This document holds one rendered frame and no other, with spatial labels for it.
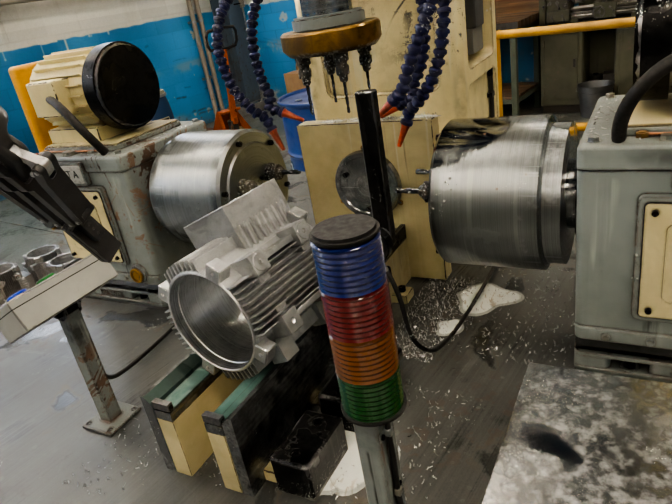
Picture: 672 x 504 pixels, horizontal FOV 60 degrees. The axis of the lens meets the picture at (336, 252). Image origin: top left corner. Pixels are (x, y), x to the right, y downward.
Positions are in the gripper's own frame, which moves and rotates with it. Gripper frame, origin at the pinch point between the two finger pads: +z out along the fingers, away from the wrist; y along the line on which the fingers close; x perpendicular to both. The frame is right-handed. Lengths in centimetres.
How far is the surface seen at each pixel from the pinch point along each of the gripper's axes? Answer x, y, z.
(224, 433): 13.7, -12.0, 23.4
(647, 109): -43, -57, 25
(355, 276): 3.8, -37.6, -3.2
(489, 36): -88, -23, 43
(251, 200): -16.8, -7.3, 13.9
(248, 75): -497, 433, 364
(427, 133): -51, -20, 35
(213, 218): -11.9, -4.2, 11.9
